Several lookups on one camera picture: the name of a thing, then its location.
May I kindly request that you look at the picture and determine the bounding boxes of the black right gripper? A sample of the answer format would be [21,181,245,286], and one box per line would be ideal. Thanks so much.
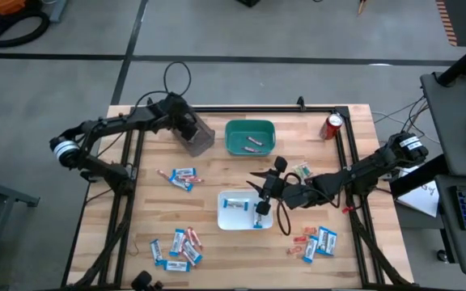
[245,155,295,217]

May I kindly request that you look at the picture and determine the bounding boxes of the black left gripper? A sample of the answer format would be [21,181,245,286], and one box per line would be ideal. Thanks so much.
[151,92,201,142]

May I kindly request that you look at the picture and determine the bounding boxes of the white blue Hershey's candy bar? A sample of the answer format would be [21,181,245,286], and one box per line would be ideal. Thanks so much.
[182,240,204,265]
[168,176,194,192]
[149,238,165,266]
[172,167,197,178]
[222,198,250,211]
[252,204,265,230]
[301,234,320,264]
[316,226,331,255]
[168,228,186,258]
[163,259,192,273]
[324,229,338,257]

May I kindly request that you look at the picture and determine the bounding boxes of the clear grey plastic bin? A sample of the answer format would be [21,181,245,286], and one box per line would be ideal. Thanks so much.
[164,105,217,158]

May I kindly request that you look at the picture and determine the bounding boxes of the green plastic bin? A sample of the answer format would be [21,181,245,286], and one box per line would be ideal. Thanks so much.
[224,119,277,158]

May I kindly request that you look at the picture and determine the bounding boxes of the white plastic bin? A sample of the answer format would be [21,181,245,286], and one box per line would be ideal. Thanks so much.
[216,190,274,231]

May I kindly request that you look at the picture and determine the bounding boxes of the red soda can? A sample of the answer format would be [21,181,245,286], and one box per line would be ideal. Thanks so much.
[319,112,345,141]

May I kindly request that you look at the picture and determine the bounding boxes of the grey floor box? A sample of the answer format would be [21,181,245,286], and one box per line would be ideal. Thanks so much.
[49,0,70,24]

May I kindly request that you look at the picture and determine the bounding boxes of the black metal beam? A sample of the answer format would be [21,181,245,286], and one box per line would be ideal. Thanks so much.
[389,154,448,199]

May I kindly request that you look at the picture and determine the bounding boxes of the white paper sheet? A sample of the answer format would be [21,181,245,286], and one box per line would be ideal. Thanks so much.
[394,164,441,218]

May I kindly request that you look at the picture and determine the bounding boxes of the grey metal cart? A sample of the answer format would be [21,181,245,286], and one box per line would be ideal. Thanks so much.
[0,161,41,291]

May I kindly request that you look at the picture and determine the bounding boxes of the grey side desk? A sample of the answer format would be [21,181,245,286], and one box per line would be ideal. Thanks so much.
[434,174,466,277]
[419,71,466,178]

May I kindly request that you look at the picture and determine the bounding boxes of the orange shop vacuum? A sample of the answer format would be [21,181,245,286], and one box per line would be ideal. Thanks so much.
[0,0,30,16]

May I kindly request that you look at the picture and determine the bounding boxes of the black metal pole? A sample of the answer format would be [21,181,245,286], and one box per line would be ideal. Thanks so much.
[436,34,466,88]

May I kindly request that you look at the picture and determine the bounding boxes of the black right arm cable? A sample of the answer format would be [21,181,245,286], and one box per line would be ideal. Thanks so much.
[275,172,341,237]

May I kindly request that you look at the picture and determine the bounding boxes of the black metal table frame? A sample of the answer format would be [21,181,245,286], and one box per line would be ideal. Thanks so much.
[61,96,412,290]

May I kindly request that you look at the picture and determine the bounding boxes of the black vacuum hose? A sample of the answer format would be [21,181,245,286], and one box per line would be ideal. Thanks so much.
[0,8,51,49]

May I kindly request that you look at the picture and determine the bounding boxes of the black floor cables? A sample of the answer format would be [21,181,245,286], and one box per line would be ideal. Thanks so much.
[371,95,441,147]

